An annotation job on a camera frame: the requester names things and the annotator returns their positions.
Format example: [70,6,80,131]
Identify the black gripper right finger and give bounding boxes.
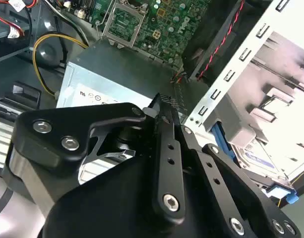
[178,121,303,238]

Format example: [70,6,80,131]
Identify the hard disk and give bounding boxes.
[211,120,299,204]

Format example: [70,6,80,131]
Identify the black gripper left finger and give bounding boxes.
[7,94,186,220]

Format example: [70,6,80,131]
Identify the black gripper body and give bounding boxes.
[41,121,228,238]

